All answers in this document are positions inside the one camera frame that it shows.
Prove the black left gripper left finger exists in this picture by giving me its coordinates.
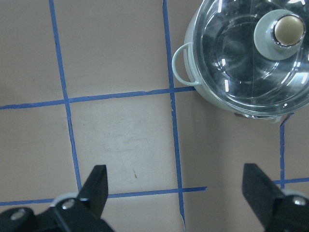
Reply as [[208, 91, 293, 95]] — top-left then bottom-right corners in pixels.
[[54, 165, 108, 232]]

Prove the glass pot lid with knob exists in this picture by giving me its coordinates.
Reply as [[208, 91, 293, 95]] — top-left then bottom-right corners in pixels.
[[193, 0, 309, 117]]

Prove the pale green cooking pot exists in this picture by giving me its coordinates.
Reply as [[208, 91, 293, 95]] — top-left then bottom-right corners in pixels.
[[172, 12, 307, 120]]

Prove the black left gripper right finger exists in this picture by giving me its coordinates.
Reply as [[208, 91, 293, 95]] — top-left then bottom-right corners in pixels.
[[242, 163, 309, 232]]

